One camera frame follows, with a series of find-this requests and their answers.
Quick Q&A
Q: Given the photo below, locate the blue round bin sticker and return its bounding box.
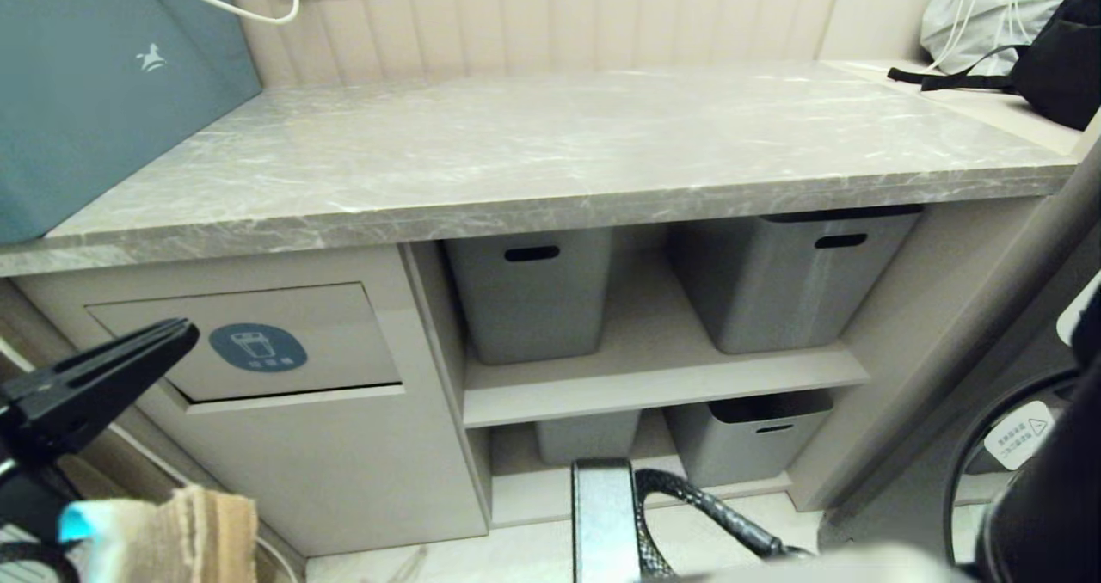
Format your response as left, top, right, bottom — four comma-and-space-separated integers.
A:
208, 322, 308, 372

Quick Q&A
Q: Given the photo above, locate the left black camera cable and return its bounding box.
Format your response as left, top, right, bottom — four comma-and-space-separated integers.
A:
0, 540, 80, 583

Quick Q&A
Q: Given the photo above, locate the beige trash flap door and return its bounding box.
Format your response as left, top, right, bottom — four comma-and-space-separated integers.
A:
84, 282, 403, 403

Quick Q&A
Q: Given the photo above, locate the small blue-edged cardboard scrap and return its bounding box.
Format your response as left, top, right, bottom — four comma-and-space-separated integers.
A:
58, 484, 259, 583

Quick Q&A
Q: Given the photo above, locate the black braided cable sleeve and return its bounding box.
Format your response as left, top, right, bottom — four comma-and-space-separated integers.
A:
635, 468, 814, 577

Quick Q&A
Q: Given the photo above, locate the black backpack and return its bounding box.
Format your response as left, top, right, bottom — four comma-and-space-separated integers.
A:
888, 0, 1101, 131

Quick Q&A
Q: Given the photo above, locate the white drawstring cord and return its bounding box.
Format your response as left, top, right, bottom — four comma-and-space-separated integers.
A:
926, 0, 1031, 71

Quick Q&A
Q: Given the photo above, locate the dark grey washing machine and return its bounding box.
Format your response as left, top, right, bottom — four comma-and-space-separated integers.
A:
817, 149, 1101, 567

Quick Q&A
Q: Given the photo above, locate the narrow grey storage bin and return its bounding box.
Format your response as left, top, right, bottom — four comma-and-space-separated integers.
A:
534, 409, 642, 465
443, 227, 613, 365

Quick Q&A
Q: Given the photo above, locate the thin white floor cable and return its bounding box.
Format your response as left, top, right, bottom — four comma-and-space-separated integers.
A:
0, 334, 300, 583

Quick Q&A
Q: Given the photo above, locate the round glass washer door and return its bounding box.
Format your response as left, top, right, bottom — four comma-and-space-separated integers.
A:
942, 368, 1080, 567

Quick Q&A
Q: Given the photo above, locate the beige shelf board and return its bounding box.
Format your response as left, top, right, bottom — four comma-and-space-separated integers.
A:
461, 341, 871, 427

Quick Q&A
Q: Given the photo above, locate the beige cabinet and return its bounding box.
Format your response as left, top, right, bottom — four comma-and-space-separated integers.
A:
0, 194, 1057, 556

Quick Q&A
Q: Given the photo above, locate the white washer panel label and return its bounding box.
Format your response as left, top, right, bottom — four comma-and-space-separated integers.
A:
1056, 291, 1098, 347

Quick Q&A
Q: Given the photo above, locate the white warning sticker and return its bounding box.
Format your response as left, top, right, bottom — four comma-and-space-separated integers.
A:
983, 401, 1057, 472

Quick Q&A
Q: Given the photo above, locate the wide grey storage bin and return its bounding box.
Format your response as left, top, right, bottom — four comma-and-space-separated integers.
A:
665, 390, 835, 488
667, 206, 925, 354

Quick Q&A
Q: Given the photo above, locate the light grey fabric bag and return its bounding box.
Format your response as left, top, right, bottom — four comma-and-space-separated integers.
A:
920, 0, 1092, 75

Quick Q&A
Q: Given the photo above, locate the teal box with horse logo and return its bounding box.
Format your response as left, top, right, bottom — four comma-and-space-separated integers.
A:
0, 0, 263, 244

